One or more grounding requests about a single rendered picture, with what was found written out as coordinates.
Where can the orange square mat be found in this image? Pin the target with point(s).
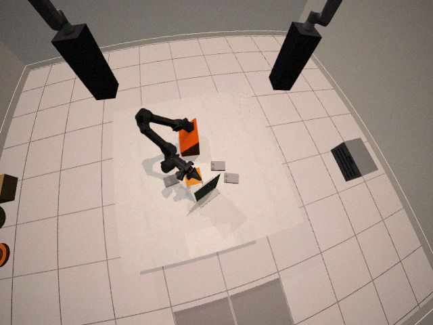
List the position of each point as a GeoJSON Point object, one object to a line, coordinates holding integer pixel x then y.
{"type": "Point", "coordinates": [193, 181]}

